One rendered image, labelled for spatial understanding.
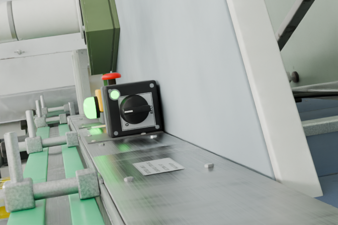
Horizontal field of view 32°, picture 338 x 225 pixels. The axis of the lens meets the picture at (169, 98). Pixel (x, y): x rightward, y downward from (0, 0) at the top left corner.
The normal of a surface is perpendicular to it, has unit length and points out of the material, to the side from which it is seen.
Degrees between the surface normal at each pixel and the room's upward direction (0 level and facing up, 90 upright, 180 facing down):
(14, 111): 90
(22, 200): 90
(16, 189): 90
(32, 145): 90
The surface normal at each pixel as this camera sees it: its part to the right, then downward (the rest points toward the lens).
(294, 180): 0.12, -0.37
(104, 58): 0.20, 0.92
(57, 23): 0.19, 0.51
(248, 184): -0.14, -0.99
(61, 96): 0.19, 0.03
